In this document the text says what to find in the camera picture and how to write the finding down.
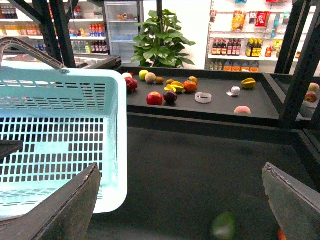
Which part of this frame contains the brown kiwi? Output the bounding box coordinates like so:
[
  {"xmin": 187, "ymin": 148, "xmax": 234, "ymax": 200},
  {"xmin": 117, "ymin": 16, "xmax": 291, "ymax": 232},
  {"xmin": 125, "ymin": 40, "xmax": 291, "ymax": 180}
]
[
  {"xmin": 155, "ymin": 76, "xmax": 165, "ymax": 85},
  {"xmin": 165, "ymin": 79, "xmax": 175, "ymax": 85}
]

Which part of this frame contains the light blue plastic basket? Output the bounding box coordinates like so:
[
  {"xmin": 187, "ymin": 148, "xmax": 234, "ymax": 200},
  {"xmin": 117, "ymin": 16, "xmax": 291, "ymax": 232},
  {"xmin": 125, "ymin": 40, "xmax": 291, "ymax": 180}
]
[{"xmin": 0, "ymin": 61, "xmax": 128, "ymax": 218}]

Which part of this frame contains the pink dragon fruit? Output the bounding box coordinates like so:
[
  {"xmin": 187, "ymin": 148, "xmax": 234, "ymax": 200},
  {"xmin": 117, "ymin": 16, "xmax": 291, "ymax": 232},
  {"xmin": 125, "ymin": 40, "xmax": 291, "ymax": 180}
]
[{"xmin": 125, "ymin": 77, "xmax": 138, "ymax": 93}]

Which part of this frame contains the grey basket handle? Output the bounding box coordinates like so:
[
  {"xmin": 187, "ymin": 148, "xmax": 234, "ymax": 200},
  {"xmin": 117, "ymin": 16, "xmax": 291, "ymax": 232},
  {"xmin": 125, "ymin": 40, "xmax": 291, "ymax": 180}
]
[{"xmin": 0, "ymin": 36, "xmax": 66, "ymax": 70}]

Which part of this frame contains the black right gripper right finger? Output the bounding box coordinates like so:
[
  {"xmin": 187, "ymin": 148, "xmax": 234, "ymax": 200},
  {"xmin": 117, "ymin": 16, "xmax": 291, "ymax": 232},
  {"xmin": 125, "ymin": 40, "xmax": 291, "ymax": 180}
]
[{"xmin": 262, "ymin": 162, "xmax": 320, "ymax": 240}]

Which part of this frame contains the orange persimmon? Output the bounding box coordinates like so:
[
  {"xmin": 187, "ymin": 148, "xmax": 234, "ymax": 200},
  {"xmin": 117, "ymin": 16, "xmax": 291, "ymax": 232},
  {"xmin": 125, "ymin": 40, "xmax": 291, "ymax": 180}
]
[{"xmin": 183, "ymin": 80, "xmax": 197, "ymax": 93}]

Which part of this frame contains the green apple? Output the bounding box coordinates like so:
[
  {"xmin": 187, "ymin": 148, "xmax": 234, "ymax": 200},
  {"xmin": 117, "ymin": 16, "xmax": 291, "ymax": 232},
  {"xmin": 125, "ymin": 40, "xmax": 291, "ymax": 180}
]
[{"xmin": 138, "ymin": 69, "xmax": 149, "ymax": 81}]

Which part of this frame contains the red yellow apple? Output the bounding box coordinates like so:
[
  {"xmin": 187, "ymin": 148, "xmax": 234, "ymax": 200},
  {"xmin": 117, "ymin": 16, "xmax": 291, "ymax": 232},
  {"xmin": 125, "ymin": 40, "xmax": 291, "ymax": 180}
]
[{"xmin": 277, "ymin": 228, "xmax": 287, "ymax": 240}]

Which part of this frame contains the yellow star fruit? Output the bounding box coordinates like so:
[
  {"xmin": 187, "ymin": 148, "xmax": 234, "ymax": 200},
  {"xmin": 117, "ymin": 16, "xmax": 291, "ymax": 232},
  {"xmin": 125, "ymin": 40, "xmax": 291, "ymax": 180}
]
[
  {"xmin": 164, "ymin": 81, "xmax": 185, "ymax": 93},
  {"xmin": 241, "ymin": 78, "xmax": 257, "ymax": 89}
]

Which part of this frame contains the fuzzy pale peach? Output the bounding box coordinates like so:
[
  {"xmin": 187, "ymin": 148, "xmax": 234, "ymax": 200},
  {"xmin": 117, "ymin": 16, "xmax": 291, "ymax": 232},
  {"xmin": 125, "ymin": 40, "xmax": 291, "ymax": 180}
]
[{"xmin": 145, "ymin": 72, "xmax": 157, "ymax": 84}]

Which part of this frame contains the dark purple plum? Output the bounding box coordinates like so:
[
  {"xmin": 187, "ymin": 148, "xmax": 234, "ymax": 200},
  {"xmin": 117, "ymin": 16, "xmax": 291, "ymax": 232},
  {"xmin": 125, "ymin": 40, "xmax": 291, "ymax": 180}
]
[{"xmin": 163, "ymin": 90, "xmax": 178, "ymax": 104}]

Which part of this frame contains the green avocado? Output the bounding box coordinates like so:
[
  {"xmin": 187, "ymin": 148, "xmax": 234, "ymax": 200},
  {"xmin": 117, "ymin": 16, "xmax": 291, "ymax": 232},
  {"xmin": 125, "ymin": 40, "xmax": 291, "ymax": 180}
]
[{"xmin": 209, "ymin": 212, "xmax": 236, "ymax": 240}]

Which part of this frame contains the green potted plant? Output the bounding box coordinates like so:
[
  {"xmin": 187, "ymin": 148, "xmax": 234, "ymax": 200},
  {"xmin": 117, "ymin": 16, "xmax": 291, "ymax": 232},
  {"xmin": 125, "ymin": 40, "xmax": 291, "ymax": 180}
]
[{"xmin": 131, "ymin": 9, "xmax": 196, "ymax": 69}]

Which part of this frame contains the pink peach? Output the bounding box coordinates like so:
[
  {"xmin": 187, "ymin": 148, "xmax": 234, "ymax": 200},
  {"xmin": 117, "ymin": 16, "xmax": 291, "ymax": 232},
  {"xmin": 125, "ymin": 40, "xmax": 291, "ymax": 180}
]
[{"xmin": 234, "ymin": 105, "xmax": 252, "ymax": 115}]

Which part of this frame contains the clear tape ring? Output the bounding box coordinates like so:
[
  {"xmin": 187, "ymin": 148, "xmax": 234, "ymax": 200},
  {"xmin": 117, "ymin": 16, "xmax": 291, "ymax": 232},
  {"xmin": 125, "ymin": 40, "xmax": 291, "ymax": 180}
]
[{"xmin": 195, "ymin": 92, "xmax": 213, "ymax": 104}]

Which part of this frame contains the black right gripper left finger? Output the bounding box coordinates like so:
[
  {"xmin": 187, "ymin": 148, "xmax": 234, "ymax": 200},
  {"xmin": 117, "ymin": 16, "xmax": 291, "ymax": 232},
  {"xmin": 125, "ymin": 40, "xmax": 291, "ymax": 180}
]
[{"xmin": 0, "ymin": 163, "xmax": 101, "ymax": 240}]

